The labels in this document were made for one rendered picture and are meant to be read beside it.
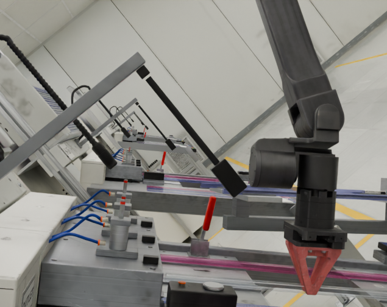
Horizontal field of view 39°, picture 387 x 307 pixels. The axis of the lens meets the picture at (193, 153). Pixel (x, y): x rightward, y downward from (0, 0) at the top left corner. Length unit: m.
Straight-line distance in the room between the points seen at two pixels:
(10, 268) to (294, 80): 0.49
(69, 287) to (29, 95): 1.29
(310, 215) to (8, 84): 1.29
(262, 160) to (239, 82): 7.77
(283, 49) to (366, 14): 8.43
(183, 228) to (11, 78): 3.71
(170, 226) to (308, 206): 4.62
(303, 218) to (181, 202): 0.99
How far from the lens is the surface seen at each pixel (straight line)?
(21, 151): 0.66
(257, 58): 8.63
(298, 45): 0.84
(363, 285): 0.96
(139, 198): 1.75
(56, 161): 1.71
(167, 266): 0.89
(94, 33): 8.48
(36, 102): 1.86
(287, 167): 0.78
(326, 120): 0.80
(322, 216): 0.80
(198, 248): 0.96
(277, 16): 0.85
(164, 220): 5.38
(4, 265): 0.54
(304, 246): 0.80
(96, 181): 1.94
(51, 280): 0.63
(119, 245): 0.67
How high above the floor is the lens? 1.29
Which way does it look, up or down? 7 degrees down
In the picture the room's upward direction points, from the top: 39 degrees counter-clockwise
